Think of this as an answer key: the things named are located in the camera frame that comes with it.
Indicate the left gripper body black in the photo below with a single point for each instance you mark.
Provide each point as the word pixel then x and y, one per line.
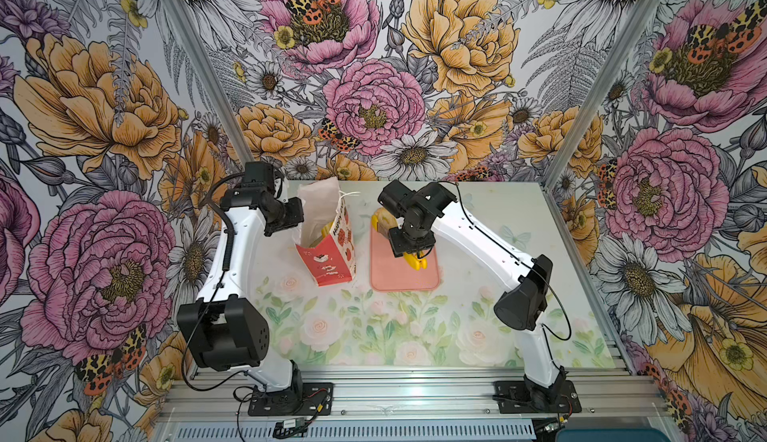
pixel 285 215

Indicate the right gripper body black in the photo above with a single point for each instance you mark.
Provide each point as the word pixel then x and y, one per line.
pixel 403 240

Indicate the yellow steel tongs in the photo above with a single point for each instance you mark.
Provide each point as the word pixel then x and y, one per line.
pixel 417 261

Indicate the white red paper gift bag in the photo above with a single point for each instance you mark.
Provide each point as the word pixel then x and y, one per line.
pixel 325 239

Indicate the glazed donut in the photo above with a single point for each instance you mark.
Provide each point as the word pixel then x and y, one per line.
pixel 383 221

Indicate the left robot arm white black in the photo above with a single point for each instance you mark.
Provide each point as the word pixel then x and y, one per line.
pixel 223 329

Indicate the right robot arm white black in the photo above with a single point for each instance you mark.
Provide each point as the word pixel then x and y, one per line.
pixel 421 216

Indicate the pink plastic tray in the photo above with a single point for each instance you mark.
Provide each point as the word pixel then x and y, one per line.
pixel 390 274

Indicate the small green circuit board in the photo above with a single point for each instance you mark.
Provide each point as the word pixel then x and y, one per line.
pixel 291 428

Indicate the teal box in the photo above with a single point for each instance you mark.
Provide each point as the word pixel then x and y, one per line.
pixel 611 435

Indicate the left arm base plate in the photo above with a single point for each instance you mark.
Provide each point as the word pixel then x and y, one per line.
pixel 307 401

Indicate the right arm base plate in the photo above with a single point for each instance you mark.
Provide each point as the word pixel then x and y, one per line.
pixel 524 397

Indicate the aluminium front rail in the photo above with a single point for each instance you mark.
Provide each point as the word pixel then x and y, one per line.
pixel 391 393

